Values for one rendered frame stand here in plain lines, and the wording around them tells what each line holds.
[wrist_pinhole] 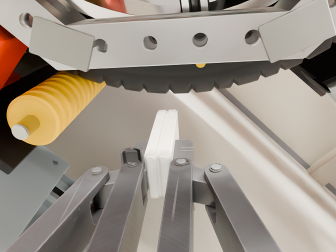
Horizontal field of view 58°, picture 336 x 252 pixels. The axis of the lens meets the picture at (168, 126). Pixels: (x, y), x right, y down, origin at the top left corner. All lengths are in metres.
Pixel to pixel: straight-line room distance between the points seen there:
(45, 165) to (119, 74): 0.42
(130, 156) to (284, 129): 4.44
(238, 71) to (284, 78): 3.93
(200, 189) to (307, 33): 0.17
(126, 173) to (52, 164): 0.61
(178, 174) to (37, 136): 0.23
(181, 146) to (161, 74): 0.19
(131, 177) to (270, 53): 0.17
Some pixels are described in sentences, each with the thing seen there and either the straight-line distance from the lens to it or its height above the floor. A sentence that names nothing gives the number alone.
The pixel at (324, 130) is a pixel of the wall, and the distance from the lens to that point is 4.77.
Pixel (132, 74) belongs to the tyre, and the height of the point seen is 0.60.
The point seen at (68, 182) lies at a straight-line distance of 0.86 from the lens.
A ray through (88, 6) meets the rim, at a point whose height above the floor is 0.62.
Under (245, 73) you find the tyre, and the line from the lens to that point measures 0.37.
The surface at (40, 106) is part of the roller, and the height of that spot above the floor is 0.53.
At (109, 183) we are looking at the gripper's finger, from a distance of 0.16.
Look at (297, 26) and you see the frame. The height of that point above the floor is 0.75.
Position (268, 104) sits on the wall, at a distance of 4.36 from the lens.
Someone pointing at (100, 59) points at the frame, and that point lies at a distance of 0.29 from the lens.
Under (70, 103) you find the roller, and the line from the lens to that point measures 0.37.
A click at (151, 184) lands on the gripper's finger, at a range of 0.18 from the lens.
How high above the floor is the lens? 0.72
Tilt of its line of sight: 21 degrees down
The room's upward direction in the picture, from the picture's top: 45 degrees clockwise
